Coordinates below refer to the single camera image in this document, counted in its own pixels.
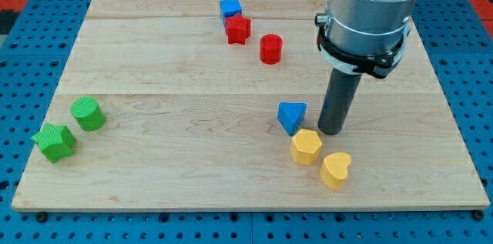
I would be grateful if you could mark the yellow heart block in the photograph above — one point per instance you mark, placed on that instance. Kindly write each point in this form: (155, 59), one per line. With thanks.
(334, 169)

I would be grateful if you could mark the blue cube block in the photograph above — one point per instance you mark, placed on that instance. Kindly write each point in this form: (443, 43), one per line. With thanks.
(228, 8)

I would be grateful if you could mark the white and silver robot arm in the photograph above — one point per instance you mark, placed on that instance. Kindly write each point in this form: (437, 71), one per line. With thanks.
(364, 36)

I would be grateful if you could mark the blue triangle block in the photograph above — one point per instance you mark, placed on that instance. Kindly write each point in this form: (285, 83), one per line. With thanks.
(291, 115)

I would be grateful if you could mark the red star block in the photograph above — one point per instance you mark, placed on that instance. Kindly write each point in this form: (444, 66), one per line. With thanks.
(238, 29)

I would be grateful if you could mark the red cylinder block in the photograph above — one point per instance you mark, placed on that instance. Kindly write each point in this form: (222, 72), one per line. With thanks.
(271, 49)

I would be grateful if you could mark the green cylinder block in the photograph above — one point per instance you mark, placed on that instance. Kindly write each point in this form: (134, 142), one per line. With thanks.
(88, 114)

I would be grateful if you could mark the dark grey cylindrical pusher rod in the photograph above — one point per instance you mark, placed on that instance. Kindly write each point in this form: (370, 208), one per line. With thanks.
(339, 96)

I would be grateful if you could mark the yellow hexagon block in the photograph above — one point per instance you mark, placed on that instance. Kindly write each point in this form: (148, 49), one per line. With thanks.
(305, 146)

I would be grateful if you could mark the green star block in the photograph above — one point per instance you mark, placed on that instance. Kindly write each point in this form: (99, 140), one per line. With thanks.
(54, 141)

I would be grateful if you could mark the wooden board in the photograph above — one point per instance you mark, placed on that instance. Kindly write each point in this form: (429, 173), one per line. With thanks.
(191, 120)

